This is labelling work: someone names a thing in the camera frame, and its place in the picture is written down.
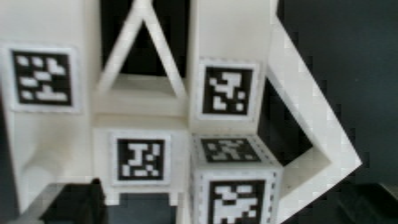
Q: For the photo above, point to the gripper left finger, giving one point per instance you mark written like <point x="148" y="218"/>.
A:
<point x="70" y="204"/>

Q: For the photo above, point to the white chair back piece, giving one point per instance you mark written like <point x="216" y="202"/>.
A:
<point x="113" y="67"/>

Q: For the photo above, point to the white chair leg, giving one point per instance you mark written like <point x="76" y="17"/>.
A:
<point x="235" y="180"/>

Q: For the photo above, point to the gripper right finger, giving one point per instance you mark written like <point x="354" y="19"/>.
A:
<point x="369" y="204"/>

